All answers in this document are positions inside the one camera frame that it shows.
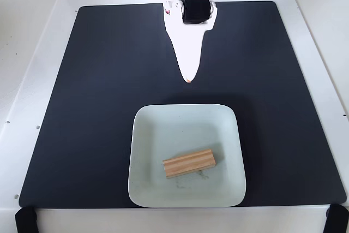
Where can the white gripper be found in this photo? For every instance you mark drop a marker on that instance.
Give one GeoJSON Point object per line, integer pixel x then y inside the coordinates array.
{"type": "Point", "coordinates": [195, 10]}

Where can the ridged wooden block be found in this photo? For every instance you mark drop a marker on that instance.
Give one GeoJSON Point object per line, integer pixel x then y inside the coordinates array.
{"type": "Point", "coordinates": [189, 163]}

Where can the white square plate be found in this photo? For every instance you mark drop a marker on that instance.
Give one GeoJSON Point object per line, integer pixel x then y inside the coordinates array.
{"type": "Point", "coordinates": [188, 129]}

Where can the dark grey rubber mat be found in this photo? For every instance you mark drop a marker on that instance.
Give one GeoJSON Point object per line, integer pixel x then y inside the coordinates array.
{"type": "Point", "coordinates": [95, 107]}

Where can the black table clamp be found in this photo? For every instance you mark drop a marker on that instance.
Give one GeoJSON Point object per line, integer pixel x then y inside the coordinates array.
{"type": "Point", "coordinates": [338, 219]}
{"type": "Point", "coordinates": [26, 220]}

